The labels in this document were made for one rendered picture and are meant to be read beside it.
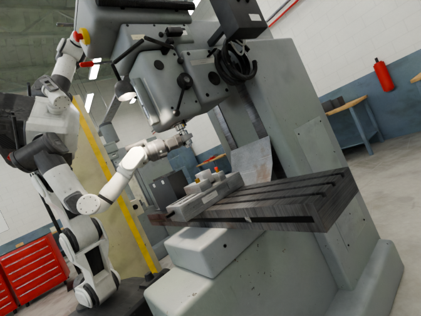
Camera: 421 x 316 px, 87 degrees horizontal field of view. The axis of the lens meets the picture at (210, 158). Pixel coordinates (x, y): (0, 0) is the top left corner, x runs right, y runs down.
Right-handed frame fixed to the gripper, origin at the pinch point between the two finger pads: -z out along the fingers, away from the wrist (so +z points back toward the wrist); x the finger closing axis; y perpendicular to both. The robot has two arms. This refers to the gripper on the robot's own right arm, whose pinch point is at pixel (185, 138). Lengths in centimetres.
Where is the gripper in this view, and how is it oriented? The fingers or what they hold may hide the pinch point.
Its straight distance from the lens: 105.7
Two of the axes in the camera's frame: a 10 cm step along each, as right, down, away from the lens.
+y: 4.1, 9.1, 0.2
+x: -3.0, 1.1, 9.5
